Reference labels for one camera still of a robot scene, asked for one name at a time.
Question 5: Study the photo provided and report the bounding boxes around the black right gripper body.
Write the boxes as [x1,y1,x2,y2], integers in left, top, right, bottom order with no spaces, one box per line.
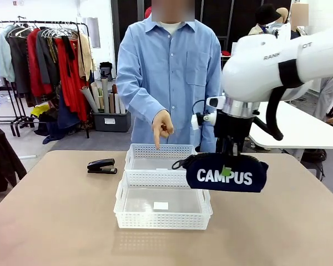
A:
[213,110,255,147]

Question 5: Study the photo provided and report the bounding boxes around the navy CAMPUS zipper pouch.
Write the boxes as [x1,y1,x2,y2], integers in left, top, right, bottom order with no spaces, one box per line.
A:
[171,152,269,194]

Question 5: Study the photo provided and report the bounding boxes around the black stapler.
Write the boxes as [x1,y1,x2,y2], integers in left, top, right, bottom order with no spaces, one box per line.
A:
[87,158,118,175]

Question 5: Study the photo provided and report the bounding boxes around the person's right forearm blue sleeve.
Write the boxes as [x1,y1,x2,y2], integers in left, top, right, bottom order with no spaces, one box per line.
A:
[117,85,169,120]

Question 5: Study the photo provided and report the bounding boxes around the person's right hand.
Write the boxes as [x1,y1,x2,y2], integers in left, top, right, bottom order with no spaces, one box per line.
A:
[152,109,175,151]

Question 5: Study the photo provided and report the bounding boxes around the yellow garment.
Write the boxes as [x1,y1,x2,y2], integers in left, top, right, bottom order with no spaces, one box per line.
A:
[30,104,50,119]

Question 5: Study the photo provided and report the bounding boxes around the dark brown hanging garment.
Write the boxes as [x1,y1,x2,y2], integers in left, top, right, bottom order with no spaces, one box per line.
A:
[7,29,32,95]

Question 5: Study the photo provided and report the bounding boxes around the white table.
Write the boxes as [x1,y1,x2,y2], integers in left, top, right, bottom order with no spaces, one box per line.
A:
[220,54,333,149]

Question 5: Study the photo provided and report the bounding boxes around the dark clothes pile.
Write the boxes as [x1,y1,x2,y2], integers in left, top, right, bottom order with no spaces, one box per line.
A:
[34,107,82,145]

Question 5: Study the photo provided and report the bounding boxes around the pale blue hanging jacket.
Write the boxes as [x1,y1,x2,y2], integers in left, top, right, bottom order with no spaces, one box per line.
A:
[0,24,17,83]

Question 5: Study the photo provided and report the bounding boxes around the red hanging jacket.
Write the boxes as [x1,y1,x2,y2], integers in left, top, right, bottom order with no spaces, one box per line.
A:
[26,27,54,98]

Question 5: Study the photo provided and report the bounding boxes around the large white perforated plastic basket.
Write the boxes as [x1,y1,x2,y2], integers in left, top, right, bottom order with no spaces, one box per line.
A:
[113,171,213,230]

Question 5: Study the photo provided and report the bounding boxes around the small white perforated plastic basket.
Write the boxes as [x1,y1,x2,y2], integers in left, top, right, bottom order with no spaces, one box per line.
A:
[124,143,198,174]

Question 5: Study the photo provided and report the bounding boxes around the dark grey hanging jacket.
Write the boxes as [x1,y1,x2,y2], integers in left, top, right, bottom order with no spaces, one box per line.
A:
[36,28,61,85]

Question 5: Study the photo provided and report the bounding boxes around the person in blue shirt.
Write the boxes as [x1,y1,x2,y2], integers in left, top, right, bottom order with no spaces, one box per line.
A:
[115,5,223,153]

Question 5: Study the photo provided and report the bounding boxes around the long red hanging dress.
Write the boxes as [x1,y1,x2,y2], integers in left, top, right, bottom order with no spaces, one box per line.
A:
[54,37,89,123]

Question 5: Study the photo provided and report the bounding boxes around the person in pink top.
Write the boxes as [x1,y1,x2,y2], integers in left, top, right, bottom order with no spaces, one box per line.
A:
[315,76,333,131]

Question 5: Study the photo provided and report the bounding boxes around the mannequin in beige trench coat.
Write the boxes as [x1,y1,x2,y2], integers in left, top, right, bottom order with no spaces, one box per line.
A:
[248,23,269,36]

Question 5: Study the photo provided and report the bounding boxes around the silver grey paper roll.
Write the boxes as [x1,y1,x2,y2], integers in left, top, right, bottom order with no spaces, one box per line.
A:
[80,86,99,113]

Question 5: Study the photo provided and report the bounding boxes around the mannequin in white coat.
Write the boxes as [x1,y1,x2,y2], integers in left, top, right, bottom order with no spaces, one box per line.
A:
[271,7,309,39]

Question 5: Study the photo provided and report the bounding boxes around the beige hanging coat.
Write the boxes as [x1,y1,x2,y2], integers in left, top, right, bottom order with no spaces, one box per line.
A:
[77,32,97,81]

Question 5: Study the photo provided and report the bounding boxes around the tall grey cardboard roll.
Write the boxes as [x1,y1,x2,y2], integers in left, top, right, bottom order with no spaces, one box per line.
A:
[100,78,110,114]

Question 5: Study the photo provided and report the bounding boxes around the black bucket hat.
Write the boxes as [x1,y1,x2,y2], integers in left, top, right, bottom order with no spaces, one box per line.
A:
[255,3,280,27]

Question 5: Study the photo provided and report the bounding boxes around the white paper roll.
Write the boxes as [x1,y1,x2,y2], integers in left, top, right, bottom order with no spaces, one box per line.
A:
[114,93,126,115]

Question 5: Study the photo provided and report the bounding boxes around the grey plastic storage bin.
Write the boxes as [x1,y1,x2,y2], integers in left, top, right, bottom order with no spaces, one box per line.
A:
[93,110,132,133]

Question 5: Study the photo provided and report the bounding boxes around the black chair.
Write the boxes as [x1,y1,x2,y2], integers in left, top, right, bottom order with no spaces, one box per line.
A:
[99,62,114,81]

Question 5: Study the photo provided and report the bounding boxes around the black metal clothes rack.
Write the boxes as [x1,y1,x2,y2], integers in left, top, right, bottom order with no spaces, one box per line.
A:
[0,16,91,139]

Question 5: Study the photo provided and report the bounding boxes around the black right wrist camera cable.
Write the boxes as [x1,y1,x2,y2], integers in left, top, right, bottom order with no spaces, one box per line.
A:
[192,99,209,154]

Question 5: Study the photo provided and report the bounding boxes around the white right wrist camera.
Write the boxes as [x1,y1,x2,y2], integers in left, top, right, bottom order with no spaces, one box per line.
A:
[190,111,218,131]

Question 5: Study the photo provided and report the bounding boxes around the black right arm cable sleeve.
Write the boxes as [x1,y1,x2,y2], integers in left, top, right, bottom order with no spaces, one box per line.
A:
[267,59,306,141]

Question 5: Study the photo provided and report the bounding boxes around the white wall panel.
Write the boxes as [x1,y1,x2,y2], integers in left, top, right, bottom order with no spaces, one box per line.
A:
[84,17,101,49]

